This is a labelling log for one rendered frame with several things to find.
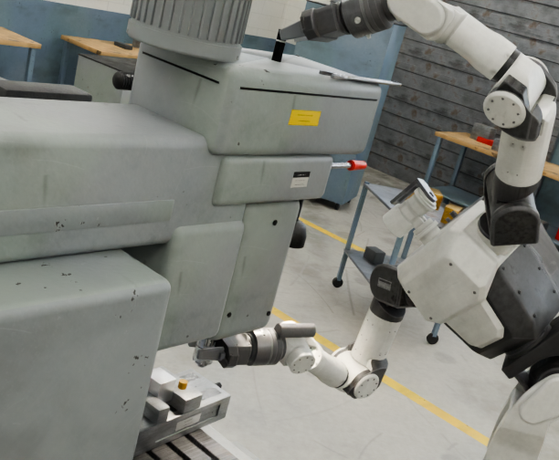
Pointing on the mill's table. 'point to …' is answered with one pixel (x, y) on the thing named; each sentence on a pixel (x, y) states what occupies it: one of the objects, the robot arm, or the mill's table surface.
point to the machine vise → (158, 431)
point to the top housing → (257, 102)
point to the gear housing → (270, 178)
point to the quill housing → (258, 266)
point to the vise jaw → (192, 399)
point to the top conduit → (122, 80)
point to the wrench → (358, 78)
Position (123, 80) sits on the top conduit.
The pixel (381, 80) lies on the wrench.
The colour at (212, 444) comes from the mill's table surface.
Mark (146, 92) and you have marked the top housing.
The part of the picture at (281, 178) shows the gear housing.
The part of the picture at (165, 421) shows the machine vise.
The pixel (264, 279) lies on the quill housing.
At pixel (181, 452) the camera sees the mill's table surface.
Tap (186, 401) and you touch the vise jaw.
